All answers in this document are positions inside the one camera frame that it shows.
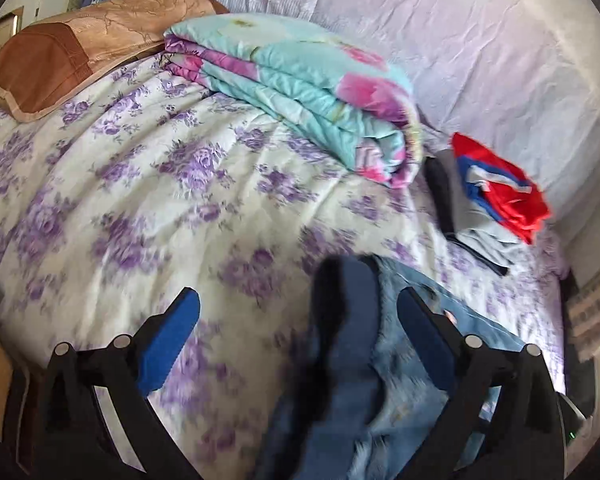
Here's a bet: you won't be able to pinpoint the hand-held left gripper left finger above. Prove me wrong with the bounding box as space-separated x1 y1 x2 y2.
17 287 203 480

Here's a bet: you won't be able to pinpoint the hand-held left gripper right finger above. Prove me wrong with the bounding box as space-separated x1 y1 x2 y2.
396 286 566 480

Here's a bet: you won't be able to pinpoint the blue denim pants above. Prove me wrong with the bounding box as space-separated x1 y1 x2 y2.
252 254 526 480

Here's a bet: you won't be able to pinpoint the white ribbed radiator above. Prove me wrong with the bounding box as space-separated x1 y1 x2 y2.
567 264 600 361

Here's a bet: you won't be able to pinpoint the grey folded garment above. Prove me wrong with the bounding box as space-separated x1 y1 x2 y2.
437 150 523 266

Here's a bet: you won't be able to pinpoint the purple floral bed sheet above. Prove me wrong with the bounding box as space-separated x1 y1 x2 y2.
0 55 571 480

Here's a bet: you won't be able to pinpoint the black folded garment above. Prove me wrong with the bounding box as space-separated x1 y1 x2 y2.
424 156 510 277

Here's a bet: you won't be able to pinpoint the red folded garment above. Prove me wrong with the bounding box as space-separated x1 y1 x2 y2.
451 132 552 245

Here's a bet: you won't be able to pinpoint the folded teal pink floral quilt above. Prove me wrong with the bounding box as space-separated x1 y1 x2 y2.
163 14 422 190

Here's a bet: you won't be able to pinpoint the brown pillow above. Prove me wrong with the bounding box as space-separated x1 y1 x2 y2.
0 0 229 123

